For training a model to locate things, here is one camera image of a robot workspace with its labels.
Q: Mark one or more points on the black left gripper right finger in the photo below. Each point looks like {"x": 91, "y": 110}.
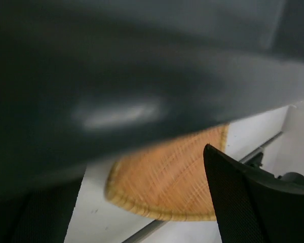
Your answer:
{"x": 252, "y": 205}

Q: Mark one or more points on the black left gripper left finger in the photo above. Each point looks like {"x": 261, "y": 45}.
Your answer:
{"x": 41, "y": 216}

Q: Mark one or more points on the woven bamboo fan plate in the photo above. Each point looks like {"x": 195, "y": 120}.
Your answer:
{"x": 167, "y": 181}

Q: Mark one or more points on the grey plastic bin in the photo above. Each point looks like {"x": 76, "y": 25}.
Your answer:
{"x": 86, "y": 80}

